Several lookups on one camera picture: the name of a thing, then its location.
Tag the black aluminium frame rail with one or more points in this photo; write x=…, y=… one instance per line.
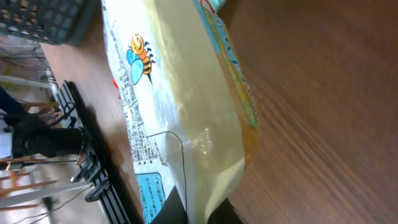
x=96, y=168

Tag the grey plastic mesh basket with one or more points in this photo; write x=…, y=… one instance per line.
x=53, y=22

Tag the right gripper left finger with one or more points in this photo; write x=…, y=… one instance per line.
x=172, y=211

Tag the yellow white snack bag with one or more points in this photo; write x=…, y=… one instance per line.
x=190, y=115

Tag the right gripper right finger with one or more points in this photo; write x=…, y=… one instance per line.
x=225, y=213

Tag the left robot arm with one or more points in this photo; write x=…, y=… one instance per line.
x=25, y=134

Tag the light blue wipes packet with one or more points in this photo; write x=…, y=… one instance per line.
x=217, y=4

